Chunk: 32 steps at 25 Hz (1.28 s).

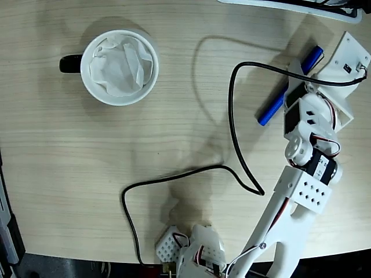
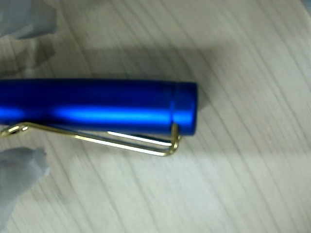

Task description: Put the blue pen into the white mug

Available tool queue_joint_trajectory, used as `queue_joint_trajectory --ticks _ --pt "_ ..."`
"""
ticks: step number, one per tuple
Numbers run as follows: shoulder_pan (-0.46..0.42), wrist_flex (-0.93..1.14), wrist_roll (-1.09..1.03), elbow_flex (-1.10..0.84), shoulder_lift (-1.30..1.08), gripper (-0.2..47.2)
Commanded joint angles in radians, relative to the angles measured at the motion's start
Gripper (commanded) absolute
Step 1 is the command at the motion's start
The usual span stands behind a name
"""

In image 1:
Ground dark mat with pale border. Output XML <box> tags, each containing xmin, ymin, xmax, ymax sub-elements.
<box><xmin>217</xmin><ymin>0</ymin><xmax>363</xmax><ymax>24</ymax></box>

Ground blue metallic pen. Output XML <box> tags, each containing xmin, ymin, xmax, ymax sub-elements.
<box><xmin>256</xmin><ymin>45</ymin><xmax>324</xmax><ymax>126</ymax></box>

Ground black cable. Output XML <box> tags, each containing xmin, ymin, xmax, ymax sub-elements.
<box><xmin>121</xmin><ymin>61</ymin><xmax>369</xmax><ymax>266</ymax></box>

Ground crumpled white tissue paper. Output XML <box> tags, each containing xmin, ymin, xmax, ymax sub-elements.
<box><xmin>89</xmin><ymin>34</ymin><xmax>154</xmax><ymax>97</ymax></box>

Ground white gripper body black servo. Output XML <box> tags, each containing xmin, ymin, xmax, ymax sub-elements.
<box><xmin>285</xmin><ymin>82</ymin><xmax>321</xmax><ymax>109</ymax></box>

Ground white camera bracket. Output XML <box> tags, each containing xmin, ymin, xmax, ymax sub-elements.
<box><xmin>301</xmin><ymin>31</ymin><xmax>371</xmax><ymax>131</ymax></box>

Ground white mug black handle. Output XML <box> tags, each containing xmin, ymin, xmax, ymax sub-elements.
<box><xmin>59</xmin><ymin>28</ymin><xmax>159</xmax><ymax>107</ymax></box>

